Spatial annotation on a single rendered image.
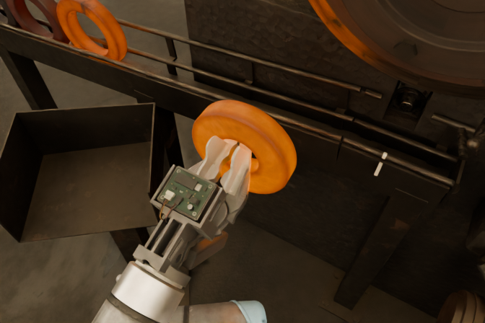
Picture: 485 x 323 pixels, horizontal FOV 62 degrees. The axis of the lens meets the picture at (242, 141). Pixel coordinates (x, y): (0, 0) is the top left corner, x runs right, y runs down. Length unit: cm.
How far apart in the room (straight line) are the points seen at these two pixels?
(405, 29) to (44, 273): 131
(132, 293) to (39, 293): 102
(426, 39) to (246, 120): 22
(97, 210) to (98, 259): 65
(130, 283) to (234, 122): 22
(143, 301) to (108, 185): 41
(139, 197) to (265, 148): 36
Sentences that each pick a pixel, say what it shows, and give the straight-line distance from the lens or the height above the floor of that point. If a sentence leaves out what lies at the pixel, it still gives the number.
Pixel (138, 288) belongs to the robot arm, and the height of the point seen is 84.
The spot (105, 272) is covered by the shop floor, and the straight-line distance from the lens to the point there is 144.
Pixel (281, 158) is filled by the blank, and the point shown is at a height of 86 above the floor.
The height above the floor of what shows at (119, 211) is 60.
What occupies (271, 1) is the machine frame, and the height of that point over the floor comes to 87.
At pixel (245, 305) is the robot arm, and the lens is 59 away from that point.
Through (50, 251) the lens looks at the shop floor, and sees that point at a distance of 154.
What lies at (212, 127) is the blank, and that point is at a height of 87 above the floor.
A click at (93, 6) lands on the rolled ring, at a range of 99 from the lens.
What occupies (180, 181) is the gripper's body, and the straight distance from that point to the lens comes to 48.
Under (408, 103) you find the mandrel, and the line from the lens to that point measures 80.
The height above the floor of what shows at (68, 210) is 59.
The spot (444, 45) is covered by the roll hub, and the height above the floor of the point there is 101.
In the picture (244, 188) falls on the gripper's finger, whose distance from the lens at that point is 53.
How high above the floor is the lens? 128
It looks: 51 degrees down
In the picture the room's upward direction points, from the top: straight up
